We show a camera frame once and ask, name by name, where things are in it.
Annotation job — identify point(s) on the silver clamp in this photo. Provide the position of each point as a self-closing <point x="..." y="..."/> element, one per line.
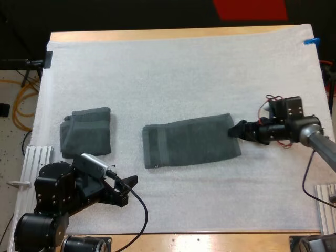
<point x="21" y="183"/>

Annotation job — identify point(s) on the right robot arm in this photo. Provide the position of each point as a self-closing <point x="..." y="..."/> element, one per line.
<point x="315" y="136"/>

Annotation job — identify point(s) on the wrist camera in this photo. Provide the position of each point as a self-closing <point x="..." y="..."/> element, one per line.
<point x="95" y="164"/>
<point x="268" y="108"/>

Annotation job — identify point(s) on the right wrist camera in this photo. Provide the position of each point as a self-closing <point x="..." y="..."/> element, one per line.
<point x="268" y="108"/>

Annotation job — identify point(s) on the grey-green towel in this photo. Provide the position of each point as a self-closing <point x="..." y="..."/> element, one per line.
<point x="189" y="143"/>

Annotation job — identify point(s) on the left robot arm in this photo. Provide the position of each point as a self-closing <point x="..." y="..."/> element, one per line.
<point x="51" y="189"/>

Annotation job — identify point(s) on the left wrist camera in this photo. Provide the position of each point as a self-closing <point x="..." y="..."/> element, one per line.
<point x="95" y="164"/>

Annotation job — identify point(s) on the ribbed aluminium rail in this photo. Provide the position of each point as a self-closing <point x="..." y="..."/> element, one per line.
<point x="35" y="162"/>
<point x="325" y="207"/>

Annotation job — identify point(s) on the stack of grey-green towels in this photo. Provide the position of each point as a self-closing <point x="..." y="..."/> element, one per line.
<point x="88" y="131"/>

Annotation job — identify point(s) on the blue clip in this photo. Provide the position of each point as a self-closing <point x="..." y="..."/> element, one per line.
<point x="312" y="41"/>

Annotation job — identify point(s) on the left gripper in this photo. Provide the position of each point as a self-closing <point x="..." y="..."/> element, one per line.
<point x="111" y="193"/>

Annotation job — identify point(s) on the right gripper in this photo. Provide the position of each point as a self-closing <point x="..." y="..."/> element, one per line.
<point x="257" y="132"/>

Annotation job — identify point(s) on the dark clamp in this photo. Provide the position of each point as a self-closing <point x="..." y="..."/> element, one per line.
<point x="48" y="60"/>

